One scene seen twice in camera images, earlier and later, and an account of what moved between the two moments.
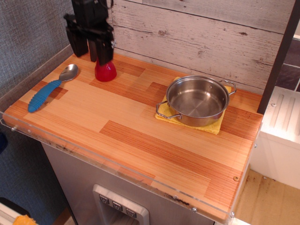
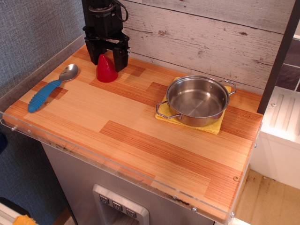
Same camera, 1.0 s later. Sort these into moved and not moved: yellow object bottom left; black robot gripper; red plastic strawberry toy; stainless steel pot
Moved: black robot gripper
Not moved: stainless steel pot; red plastic strawberry toy; yellow object bottom left
